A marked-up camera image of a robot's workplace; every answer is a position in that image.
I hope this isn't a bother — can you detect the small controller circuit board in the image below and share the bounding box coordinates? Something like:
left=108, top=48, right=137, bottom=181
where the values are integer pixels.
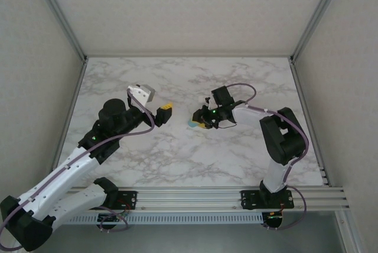
left=96, top=213, right=126, bottom=225
left=265, top=211, right=285, bottom=225

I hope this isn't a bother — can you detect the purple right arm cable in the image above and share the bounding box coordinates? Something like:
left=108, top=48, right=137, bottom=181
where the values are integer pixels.
left=227, top=83, right=309, bottom=232

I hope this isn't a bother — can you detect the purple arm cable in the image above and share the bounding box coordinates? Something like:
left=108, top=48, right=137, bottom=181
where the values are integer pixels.
left=227, top=83, right=309, bottom=232
left=0, top=89, right=156, bottom=251

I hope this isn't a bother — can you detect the aluminium table side rail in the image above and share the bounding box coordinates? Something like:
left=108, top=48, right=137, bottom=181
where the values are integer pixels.
left=50, top=57, right=89, bottom=174
left=289, top=59, right=331, bottom=187

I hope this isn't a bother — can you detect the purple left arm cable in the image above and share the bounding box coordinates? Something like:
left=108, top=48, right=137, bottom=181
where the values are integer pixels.
left=0, top=89, right=156, bottom=251

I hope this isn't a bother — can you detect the wide aluminium mounting rail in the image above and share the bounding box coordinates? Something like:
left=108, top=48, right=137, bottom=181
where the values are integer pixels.
left=69, top=186, right=351, bottom=214

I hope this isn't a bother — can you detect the slotted grey cable duct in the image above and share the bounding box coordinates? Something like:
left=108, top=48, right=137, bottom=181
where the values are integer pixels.
left=63, top=212, right=264, bottom=226

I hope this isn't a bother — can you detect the aluminium frame corner post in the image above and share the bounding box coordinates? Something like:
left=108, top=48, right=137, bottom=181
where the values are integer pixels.
left=289, top=0, right=351, bottom=64
left=28, top=0, right=89, bottom=62

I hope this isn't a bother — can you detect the aluminium lower frame bar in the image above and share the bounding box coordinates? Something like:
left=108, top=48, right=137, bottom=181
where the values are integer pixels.
left=335, top=211, right=366, bottom=253

